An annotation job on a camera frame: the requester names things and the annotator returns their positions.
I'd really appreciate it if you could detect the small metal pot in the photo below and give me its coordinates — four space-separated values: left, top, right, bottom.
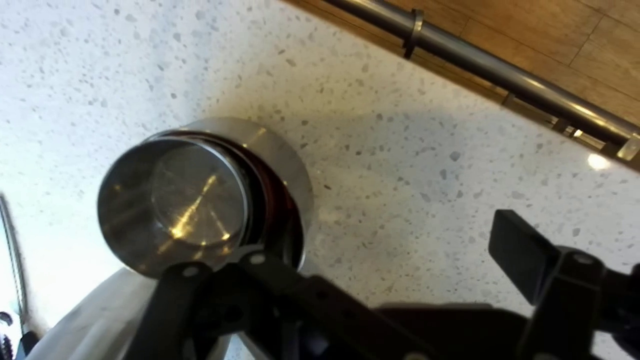
97 137 252 279

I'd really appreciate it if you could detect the large metal pot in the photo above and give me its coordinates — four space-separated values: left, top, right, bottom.
159 117 314 273

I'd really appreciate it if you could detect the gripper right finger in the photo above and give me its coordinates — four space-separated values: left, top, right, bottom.
487 209 640 360

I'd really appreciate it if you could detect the silver drawer handle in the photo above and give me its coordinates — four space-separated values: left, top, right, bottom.
322 0 640 162

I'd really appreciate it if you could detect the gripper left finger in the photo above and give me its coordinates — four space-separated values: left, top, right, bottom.
124 246 432 360

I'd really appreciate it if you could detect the grey cable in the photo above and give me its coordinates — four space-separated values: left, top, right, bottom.
0 194 29 328

